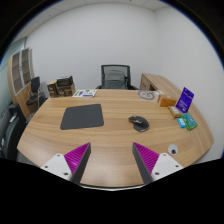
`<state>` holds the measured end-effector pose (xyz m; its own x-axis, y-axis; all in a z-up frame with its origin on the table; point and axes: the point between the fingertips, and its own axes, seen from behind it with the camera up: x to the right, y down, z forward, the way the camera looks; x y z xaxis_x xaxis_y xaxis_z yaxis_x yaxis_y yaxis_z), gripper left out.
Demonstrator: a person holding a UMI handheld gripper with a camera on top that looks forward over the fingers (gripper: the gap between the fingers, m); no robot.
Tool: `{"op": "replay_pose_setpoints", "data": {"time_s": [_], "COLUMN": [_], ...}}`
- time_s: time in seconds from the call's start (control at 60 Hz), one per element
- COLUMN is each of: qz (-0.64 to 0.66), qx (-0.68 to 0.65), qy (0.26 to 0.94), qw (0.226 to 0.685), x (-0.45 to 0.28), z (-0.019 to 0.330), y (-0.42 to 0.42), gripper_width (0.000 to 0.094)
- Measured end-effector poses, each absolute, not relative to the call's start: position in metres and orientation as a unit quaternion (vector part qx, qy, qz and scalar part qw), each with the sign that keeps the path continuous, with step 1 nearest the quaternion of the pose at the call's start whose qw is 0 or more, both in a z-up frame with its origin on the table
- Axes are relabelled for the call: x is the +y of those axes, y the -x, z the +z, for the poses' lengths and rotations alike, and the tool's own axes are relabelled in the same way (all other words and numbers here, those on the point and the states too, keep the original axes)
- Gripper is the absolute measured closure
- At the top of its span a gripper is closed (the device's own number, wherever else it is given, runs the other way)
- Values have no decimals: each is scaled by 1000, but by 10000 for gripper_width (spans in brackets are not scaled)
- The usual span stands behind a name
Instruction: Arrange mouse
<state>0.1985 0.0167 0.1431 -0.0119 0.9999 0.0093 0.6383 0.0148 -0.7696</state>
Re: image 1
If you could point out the brown cardboard box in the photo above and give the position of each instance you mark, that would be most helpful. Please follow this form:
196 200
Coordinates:
166 100

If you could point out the blue small pack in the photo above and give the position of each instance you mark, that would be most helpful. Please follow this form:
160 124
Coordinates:
181 122

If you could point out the dark grey mouse pad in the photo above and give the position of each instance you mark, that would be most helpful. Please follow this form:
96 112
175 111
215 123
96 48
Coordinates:
85 116

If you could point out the yellow small box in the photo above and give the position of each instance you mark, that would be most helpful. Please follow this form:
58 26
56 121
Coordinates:
175 113

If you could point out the grey mesh office chair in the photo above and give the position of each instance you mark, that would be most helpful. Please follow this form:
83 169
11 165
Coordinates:
116 77

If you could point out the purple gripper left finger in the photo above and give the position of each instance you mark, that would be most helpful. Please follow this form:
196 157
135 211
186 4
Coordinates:
70 166

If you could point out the wooden bookshelf cabinet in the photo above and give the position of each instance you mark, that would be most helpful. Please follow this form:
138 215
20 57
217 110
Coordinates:
20 73

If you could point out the white green paper booklet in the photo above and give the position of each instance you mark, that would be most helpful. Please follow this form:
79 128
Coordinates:
85 93

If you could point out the white cable grommet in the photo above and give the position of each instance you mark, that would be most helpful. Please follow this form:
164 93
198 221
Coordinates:
172 149

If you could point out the purple standing card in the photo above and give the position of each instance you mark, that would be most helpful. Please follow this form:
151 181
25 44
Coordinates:
185 100

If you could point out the stacked brown black boxes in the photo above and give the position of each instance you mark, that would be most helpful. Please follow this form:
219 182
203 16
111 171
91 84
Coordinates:
62 87

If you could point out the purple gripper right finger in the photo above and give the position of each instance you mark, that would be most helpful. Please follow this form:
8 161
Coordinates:
153 166

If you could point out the black armchair at left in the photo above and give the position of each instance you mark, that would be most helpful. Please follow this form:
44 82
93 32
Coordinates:
12 127

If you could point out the black computer mouse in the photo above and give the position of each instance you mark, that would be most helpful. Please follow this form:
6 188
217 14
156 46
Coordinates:
139 123

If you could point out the green pack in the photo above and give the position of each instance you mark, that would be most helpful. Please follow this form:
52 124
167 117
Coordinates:
189 121

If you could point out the black side chair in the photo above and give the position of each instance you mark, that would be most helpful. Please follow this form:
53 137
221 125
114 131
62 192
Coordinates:
35 95

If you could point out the round white disc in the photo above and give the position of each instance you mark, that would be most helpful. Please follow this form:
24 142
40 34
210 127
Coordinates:
146 95

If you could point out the wooden side cabinet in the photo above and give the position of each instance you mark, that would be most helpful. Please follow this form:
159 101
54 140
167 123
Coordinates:
156 82

